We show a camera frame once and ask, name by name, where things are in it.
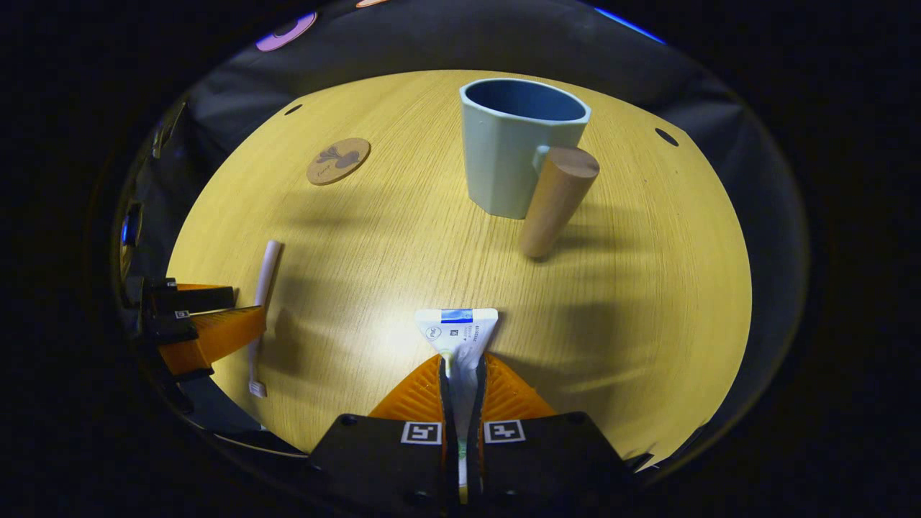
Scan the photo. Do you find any round brown coaster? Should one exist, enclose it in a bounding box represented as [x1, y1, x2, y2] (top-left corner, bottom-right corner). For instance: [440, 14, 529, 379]
[307, 137, 372, 186]

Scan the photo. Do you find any white toothbrush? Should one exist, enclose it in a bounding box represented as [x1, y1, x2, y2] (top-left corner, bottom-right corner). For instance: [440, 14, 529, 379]
[248, 240, 283, 399]

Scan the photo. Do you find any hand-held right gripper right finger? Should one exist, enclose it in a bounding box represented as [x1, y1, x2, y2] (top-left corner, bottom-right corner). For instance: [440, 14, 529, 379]
[468, 351, 638, 515]

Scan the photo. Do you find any white toothpaste tube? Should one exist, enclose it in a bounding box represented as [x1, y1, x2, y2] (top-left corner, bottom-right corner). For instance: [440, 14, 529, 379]
[415, 308, 499, 504]

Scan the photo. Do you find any black backdrop cloth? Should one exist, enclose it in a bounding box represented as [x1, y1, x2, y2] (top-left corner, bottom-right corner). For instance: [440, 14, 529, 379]
[144, 0, 810, 461]

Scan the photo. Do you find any pale green cup wooden handle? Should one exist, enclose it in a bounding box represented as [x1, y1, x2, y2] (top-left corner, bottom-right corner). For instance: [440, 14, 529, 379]
[459, 78, 600, 260]

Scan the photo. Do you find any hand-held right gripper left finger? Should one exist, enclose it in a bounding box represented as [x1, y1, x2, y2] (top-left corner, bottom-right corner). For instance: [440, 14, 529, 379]
[308, 353, 458, 515]

